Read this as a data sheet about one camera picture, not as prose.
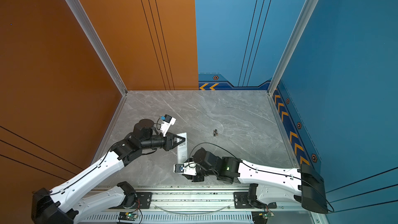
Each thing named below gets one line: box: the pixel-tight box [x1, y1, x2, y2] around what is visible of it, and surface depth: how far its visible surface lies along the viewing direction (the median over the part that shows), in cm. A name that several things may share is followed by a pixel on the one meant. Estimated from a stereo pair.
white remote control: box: [176, 132, 188, 164], surface depth 71 cm
